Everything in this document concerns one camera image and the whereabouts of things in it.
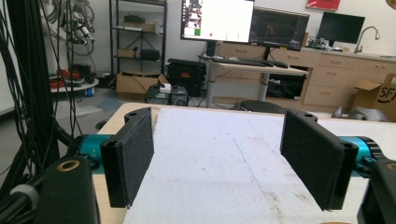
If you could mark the red tools pile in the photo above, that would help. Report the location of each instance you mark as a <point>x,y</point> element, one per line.
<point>70,74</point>

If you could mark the black equipment case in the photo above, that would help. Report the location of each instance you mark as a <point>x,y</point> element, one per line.
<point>186,76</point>

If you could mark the black switched-off monitor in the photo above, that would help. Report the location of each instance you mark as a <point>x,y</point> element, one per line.
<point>341,28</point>

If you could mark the black bag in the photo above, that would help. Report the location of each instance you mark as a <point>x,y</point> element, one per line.
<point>150,54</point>

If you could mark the printed cardboard box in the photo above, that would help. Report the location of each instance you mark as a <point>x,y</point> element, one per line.
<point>376,96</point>

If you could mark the white foam mat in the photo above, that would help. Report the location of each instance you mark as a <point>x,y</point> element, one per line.
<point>218,171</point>

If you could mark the flat cardboard box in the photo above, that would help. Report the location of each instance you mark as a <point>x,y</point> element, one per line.
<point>140,27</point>

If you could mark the small cardboard box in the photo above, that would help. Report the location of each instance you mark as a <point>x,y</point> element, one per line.
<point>126,53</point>

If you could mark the black keyboard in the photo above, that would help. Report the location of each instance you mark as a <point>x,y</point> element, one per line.
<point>239,61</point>

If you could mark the black round stool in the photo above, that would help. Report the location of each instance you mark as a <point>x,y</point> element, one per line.
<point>261,106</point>

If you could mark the round white side table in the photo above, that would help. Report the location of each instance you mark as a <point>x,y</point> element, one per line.
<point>81,85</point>

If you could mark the black metal shelf rack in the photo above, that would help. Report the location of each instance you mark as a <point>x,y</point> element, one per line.
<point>163,34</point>

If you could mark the silver curved faucet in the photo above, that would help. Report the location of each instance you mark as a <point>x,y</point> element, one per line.
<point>361,37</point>

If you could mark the light wooden cabinet row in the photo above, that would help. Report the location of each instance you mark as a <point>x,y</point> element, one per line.
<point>333,74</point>

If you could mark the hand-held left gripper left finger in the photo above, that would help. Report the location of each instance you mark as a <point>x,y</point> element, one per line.
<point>130,161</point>

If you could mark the standing desk with white legs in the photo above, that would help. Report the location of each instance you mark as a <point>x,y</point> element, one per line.
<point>249,68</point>

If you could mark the black computer unit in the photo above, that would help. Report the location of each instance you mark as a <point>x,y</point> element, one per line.
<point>168,98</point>

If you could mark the grey plastic bag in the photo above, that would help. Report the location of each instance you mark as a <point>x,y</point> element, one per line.
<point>367,113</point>

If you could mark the bright computer monitor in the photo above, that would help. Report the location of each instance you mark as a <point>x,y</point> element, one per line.
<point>227,18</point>

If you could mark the open cardboard box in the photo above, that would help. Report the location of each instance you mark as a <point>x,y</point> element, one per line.
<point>130,85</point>

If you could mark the dark computer monitor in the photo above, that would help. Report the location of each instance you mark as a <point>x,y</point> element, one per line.
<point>280,29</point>

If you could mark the red wall picture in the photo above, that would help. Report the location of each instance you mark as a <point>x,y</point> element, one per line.
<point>323,4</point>

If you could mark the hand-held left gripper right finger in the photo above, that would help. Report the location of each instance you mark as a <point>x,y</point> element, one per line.
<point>314,161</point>

